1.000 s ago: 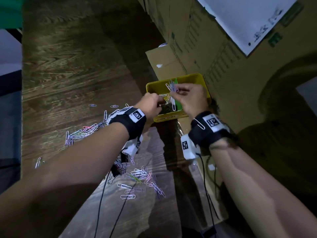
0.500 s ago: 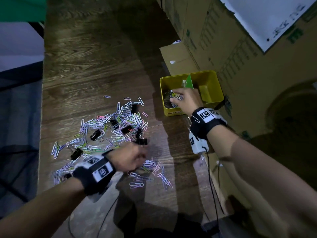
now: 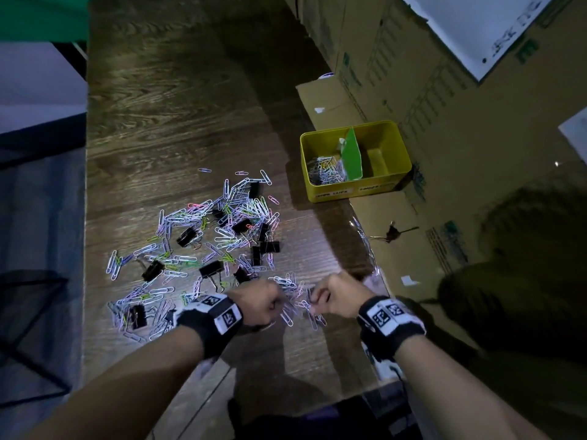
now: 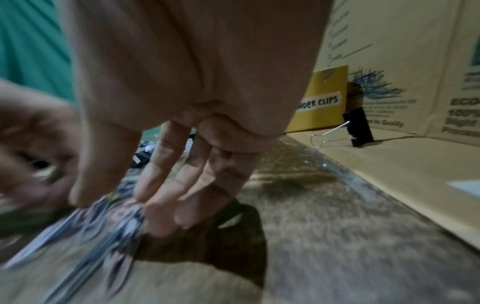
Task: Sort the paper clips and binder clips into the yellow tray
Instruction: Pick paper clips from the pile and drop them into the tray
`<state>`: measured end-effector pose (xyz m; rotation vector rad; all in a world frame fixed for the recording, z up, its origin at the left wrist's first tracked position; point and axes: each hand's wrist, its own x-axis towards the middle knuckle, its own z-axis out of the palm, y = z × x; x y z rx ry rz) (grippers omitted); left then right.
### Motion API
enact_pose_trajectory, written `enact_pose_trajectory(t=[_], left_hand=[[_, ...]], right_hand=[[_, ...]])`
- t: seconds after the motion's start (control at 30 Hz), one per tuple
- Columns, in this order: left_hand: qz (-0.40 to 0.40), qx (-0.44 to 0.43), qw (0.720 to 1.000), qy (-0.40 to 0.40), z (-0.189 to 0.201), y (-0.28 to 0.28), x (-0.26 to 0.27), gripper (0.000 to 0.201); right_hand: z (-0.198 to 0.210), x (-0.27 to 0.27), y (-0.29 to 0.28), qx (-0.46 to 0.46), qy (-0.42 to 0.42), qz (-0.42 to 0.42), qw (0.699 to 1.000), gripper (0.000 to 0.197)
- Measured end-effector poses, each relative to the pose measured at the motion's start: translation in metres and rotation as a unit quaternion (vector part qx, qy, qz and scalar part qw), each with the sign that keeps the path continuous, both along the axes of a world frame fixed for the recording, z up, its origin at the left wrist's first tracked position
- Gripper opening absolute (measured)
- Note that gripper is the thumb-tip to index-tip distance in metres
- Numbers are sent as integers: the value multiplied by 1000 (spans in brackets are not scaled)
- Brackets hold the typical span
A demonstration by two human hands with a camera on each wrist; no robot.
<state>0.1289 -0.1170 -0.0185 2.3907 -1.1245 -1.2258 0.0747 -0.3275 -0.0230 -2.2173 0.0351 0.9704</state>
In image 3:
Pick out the white wire paper clip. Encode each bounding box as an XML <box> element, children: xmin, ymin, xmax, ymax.
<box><xmin>303</xmin><ymin>288</ymin><xmax>328</xmax><ymax>331</ymax></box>

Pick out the green cloth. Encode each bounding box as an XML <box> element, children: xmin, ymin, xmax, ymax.
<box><xmin>0</xmin><ymin>0</ymin><xmax>91</xmax><ymax>43</ymax></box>

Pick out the heap of boxed paper clips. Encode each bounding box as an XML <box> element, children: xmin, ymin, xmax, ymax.
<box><xmin>306</xmin><ymin>156</ymin><xmax>347</xmax><ymax>186</ymax></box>

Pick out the white panel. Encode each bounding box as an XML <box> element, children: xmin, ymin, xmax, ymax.
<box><xmin>0</xmin><ymin>41</ymin><xmax>88</xmax><ymax>134</ymax></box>

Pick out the flat cardboard piece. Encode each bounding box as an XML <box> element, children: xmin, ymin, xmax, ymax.
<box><xmin>295</xmin><ymin>75</ymin><xmax>364</xmax><ymax>132</ymax></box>

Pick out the yellow plastic box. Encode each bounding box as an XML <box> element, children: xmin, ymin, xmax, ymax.
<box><xmin>300</xmin><ymin>120</ymin><xmax>413</xmax><ymax>204</ymax></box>

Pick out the clear plastic bag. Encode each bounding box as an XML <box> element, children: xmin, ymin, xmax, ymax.
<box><xmin>348</xmin><ymin>215</ymin><xmax>405</xmax><ymax>382</ymax></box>

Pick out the large printed cardboard box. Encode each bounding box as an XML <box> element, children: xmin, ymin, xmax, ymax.
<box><xmin>282</xmin><ymin>0</ymin><xmax>587</xmax><ymax>408</ymax></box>

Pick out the black wristband with markers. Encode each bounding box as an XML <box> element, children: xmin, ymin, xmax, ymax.
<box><xmin>176</xmin><ymin>292</ymin><xmax>244</xmax><ymax>361</ymax></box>
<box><xmin>356</xmin><ymin>295</ymin><xmax>427</xmax><ymax>363</ymax></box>

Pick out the green card divider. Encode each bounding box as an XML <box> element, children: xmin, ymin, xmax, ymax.
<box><xmin>340</xmin><ymin>127</ymin><xmax>364</xmax><ymax>181</ymax></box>

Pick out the scatter of black binder clips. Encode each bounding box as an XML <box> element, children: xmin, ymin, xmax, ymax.
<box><xmin>127</xmin><ymin>181</ymin><xmax>281</xmax><ymax>330</ymax></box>

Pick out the lone open binder clip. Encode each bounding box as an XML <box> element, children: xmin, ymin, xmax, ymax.
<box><xmin>370</xmin><ymin>220</ymin><xmax>420</xmax><ymax>244</ymax></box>

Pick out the large white paper sheet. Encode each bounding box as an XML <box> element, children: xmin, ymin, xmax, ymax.
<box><xmin>398</xmin><ymin>0</ymin><xmax>556</xmax><ymax>82</ymax></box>

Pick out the person's right hand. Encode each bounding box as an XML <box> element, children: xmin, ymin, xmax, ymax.
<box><xmin>309</xmin><ymin>270</ymin><xmax>378</xmax><ymax>319</ymax></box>

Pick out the person's right forearm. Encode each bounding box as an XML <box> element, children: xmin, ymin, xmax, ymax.
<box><xmin>393</xmin><ymin>334</ymin><xmax>551</xmax><ymax>440</ymax></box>

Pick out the black left wristband with markers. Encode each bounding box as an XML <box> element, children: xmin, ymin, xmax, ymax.
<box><xmin>176</xmin><ymin>292</ymin><xmax>244</xmax><ymax>361</ymax></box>

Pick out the black right wristband with markers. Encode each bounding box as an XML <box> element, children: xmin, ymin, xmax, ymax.
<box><xmin>356</xmin><ymin>295</ymin><xmax>427</xmax><ymax>363</ymax></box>

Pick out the small white paper sheet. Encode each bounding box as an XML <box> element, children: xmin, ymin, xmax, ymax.
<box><xmin>558</xmin><ymin>107</ymin><xmax>587</xmax><ymax>164</ymax></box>

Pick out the person's left hand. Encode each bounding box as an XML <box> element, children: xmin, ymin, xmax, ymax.
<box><xmin>227</xmin><ymin>278</ymin><xmax>288</xmax><ymax>328</ymax></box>

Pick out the person's left forearm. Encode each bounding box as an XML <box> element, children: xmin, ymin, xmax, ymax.
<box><xmin>23</xmin><ymin>326</ymin><xmax>216</xmax><ymax>440</ymax></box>

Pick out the person's dark clothing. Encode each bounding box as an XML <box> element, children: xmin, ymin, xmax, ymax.
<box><xmin>227</xmin><ymin>391</ymin><xmax>423</xmax><ymax>440</ymax></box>

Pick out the pile of coloured paper clips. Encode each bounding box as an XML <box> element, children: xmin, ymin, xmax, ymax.
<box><xmin>105</xmin><ymin>167</ymin><xmax>328</xmax><ymax>343</ymax></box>

